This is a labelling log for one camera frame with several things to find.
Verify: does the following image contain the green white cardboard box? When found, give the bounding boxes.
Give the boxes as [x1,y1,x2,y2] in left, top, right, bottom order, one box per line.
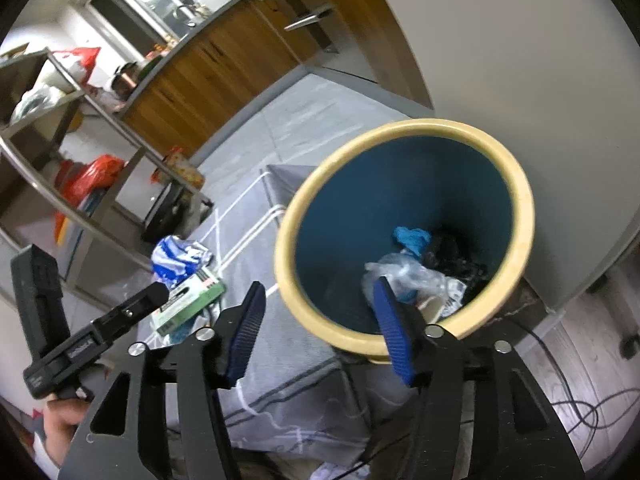
[150,267,227,336]

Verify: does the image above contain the grey countertop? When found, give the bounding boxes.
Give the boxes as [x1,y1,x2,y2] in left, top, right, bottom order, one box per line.
[87,0,251,116]

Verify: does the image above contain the kitchen faucet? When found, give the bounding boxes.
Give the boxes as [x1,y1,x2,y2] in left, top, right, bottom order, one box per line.
[172,4,198,28]

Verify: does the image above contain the red plastic bag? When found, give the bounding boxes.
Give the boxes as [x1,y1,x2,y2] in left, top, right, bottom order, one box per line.
[52,47,101,86]

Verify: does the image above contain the black plastic bag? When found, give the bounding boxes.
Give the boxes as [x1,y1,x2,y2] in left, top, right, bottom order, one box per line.
[422,227,488,281]

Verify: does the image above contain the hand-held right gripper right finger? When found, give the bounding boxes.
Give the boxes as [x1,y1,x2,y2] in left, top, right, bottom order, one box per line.
[372,275,586,480]

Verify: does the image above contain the white printed paper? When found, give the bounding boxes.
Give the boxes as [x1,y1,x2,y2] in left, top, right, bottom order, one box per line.
[310,462,371,480]

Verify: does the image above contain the blue white plastic bag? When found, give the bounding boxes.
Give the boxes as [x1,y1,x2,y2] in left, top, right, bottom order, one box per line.
[151,235,213,281]

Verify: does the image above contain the tall wooden cabinet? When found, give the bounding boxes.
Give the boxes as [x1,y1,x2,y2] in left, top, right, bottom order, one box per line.
[295,0,436,106]

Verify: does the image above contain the copper pot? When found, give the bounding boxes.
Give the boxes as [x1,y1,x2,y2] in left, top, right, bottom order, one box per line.
[112,62,143,101]

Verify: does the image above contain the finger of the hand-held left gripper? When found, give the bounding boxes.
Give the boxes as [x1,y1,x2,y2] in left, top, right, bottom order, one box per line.
[92,283,171,344]

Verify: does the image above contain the blue cream-rimmed waste bin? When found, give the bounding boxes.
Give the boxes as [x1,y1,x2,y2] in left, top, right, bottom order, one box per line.
[274,119,536,363]

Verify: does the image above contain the kitchen window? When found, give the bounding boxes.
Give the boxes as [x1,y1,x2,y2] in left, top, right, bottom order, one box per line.
[85,0,201,41]

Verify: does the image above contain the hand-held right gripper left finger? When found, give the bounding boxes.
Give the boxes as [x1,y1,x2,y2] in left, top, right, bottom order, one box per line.
[57,280,268,480]

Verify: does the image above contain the dark wok pan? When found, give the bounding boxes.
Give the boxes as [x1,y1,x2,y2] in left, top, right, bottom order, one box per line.
[142,182,213,246]

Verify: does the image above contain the wooden base cabinets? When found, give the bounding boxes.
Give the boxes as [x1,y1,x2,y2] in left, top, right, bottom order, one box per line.
[122,0,321,158]

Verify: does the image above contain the black floor cable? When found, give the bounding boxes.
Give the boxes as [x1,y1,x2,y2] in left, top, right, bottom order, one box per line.
[500,310,640,433]

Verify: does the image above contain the steel shelf rack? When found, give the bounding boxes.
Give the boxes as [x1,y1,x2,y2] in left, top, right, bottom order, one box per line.
[0,47,216,306]

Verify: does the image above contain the stainless steel oven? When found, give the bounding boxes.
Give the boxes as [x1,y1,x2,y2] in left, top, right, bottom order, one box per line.
[250,0,341,56]

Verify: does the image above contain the person's left hand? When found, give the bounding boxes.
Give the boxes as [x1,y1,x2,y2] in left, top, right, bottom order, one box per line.
[42,392,101,466]

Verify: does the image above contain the small clear plastic bag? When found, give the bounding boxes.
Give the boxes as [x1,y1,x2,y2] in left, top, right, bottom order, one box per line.
[364,254,451,306]

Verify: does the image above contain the blue glove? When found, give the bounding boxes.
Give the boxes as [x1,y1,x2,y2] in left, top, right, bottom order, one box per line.
[392,226,432,256]

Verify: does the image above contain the white refrigerator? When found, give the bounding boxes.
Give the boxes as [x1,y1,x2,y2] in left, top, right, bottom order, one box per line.
[357,0,640,311]

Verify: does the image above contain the grey checked blanket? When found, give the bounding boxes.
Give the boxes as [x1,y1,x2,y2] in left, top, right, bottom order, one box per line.
[135,162,373,453]

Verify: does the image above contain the orange plastic bag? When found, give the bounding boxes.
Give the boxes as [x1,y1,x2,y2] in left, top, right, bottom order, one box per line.
[55,155,126,206]

